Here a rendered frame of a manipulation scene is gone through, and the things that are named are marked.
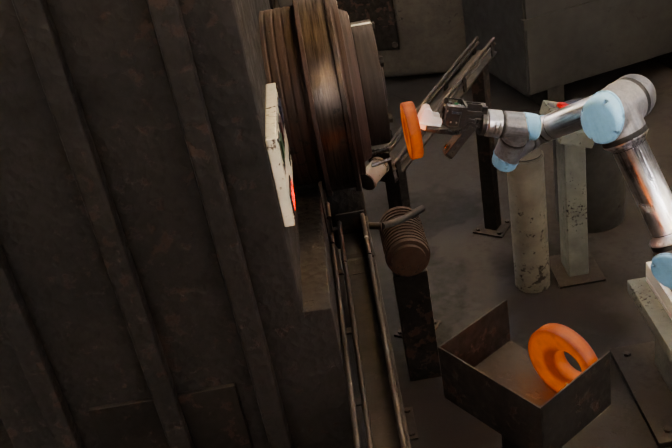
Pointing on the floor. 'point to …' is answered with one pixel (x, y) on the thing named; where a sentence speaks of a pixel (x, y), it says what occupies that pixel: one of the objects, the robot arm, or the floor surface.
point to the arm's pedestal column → (648, 385)
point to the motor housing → (412, 292)
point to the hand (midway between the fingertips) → (411, 123)
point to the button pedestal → (572, 211)
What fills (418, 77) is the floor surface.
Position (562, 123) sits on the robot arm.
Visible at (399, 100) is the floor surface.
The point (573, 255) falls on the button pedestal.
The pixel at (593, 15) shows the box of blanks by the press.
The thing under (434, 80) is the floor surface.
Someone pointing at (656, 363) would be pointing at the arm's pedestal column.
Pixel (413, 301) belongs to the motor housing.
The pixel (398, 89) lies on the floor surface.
